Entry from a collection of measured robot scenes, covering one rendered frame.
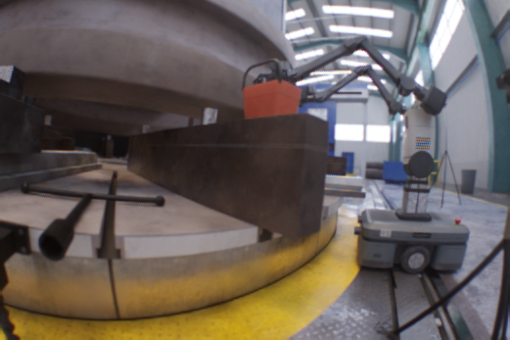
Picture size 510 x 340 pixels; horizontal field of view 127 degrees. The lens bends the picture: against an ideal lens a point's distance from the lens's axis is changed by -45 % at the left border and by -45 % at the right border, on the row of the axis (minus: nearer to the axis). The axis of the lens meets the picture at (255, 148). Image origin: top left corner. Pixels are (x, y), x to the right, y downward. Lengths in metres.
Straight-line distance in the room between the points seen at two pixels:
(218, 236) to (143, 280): 0.28
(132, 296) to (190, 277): 0.20
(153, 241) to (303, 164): 0.47
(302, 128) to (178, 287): 0.62
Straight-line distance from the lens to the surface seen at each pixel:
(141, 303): 0.78
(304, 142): 0.66
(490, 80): 9.80
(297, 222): 0.68
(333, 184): 1.88
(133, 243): 0.65
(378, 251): 1.26
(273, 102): 0.78
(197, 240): 0.70
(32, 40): 1.47
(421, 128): 1.40
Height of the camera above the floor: 0.53
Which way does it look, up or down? 3 degrees up
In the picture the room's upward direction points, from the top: 5 degrees clockwise
